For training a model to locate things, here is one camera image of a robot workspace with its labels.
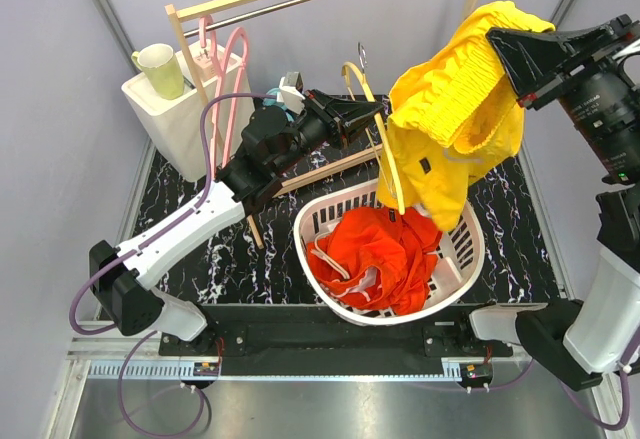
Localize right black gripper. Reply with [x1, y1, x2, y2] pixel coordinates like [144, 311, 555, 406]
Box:
[491, 11, 640, 184]

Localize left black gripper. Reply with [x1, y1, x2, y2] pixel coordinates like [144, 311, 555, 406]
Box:
[272, 89, 384, 177]

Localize yellow wire hanger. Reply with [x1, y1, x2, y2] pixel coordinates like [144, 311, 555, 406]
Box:
[341, 42, 406, 215]

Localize yellow shorts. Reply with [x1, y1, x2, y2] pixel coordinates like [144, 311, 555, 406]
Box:
[377, 1, 555, 232]

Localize pink plastic hanger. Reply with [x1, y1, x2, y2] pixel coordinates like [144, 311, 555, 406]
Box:
[198, 15, 249, 165]

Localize orange shorts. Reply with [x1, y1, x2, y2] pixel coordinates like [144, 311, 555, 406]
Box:
[306, 207, 442, 315]

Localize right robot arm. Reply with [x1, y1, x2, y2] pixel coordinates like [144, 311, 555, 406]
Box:
[453, 14, 639, 391]

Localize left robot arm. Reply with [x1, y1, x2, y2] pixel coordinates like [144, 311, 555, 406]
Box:
[84, 89, 384, 355]

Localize teal headphones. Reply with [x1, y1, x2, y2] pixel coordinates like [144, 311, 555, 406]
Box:
[262, 87, 288, 114]

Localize white storage box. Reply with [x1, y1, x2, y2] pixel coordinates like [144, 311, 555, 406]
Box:
[121, 43, 254, 182]

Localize white plastic laundry basket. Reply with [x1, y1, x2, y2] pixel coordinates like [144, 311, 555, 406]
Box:
[292, 181, 485, 326]

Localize pale yellow cup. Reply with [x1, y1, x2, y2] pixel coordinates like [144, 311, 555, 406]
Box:
[131, 43, 185, 100]

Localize wooden clothes rack frame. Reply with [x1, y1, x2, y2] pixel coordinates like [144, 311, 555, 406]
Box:
[164, 0, 494, 250]

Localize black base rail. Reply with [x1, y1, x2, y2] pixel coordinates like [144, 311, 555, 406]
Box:
[158, 305, 514, 381]

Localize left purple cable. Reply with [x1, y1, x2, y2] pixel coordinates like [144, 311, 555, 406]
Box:
[68, 92, 269, 336]

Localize purple cable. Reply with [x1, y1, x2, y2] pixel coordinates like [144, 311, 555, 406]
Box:
[68, 92, 269, 336]
[559, 366, 632, 431]

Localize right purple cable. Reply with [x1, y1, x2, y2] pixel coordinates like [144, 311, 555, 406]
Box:
[559, 366, 632, 431]

